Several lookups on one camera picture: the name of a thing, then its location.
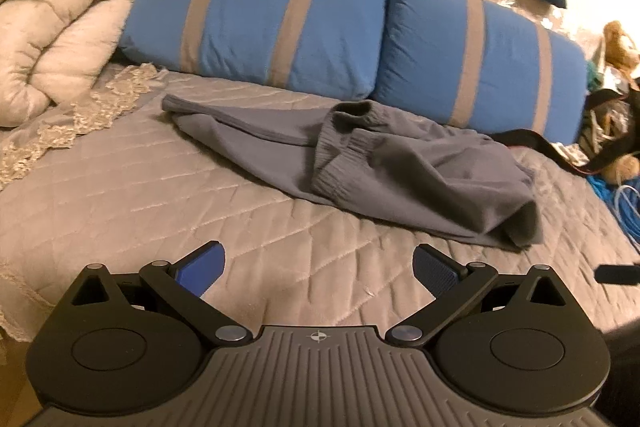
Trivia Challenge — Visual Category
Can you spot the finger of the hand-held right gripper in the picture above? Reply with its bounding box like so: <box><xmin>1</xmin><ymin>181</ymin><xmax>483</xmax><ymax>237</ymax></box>
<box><xmin>595</xmin><ymin>263</ymin><xmax>640</xmax><ymax>286</ymax></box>

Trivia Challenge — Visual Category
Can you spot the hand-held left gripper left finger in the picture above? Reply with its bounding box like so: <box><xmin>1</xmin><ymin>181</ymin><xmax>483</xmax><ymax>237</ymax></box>
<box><xmin>72</xmin><ymin>241</ymin><xmax>252</xmax><ymax>350</ymax></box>

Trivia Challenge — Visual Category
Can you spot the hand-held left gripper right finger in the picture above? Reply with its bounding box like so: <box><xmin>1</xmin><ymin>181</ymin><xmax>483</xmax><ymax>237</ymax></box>
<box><xmin>387</xmin><ymin>244</ymin><xmax>568</xmax><ymax>349</ymax></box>

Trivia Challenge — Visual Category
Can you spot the grey sweatshirt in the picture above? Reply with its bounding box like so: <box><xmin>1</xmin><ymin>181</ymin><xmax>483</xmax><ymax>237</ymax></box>
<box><xmin>161</xmin><ymin>93</ymin><xmax>544</xmax><ymax>252</ymax></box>

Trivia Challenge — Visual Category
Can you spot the clear plastic tube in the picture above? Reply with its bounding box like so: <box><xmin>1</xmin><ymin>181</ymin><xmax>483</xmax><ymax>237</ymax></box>
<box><xmin>614</xmin><ymin>184</ymin><xmax>640</xmax><ymax>233</ymax></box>

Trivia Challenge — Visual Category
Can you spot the grey quilted bedspread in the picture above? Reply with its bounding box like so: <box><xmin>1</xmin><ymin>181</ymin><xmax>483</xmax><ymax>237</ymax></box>
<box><xmin>0</xmin><ymin>62</ymin><xmax>640</xmax><ymax>348</ymax></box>

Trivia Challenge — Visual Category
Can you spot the tan plush toy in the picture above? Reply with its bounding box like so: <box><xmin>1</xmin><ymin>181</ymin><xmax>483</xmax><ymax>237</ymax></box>
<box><xmin>602</xmin><ymin>154</ymin><xmax>640</xmax><ymax>185</ymax></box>

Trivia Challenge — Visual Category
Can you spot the black bag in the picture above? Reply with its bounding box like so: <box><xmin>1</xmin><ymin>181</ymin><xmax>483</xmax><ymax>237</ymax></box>
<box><xmin>580</xmin><ymin>88</ymin><xmax>640</xmax><ymax>172</ymax></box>

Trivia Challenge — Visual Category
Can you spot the cream lace-edged sheet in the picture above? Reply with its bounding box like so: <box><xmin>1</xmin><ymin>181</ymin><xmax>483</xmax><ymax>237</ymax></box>
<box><xmin>0</xmin><ymin>63</ymin><xmax>168</xmax><ymax>192</ymax></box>

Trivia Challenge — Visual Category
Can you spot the teal cloth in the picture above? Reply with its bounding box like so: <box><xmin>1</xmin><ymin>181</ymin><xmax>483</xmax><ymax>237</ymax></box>
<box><xmin>586</xmin><ymin>59</ymin><xmax>602</xmax><ymax>94</ymax></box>

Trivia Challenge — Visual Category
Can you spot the blue pillow with grey stripes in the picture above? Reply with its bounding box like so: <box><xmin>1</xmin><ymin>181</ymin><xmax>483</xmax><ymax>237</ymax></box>
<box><xmin>372</xmin><ymin>0</ymin><xmax>588</xmax><ymax>144</ymax></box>
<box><xmin>119</xmin><ymin>0</ymin><xmax>388</xmax><ymax>101</ymax></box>

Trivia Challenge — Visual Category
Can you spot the brown teddy bear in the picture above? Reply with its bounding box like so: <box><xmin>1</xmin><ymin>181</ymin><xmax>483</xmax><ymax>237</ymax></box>
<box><xmin>602</xmin><ymin>21</ymin><xmax>640</xmax><ymax>78</ymax></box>

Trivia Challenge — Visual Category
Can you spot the white quilted comforter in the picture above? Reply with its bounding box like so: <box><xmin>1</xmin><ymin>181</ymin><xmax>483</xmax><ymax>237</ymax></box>
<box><xmin>0</xmin><ymin>0</ymin><xmax>138</xmax><ymax>128</ymax></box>

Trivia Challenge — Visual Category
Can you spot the black strap with red edge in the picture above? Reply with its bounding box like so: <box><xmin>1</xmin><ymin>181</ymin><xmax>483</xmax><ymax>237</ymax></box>
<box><xmin>492</xmin><ymin>129</ymin><xmax>606</xmax><ymax>174</ymax></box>

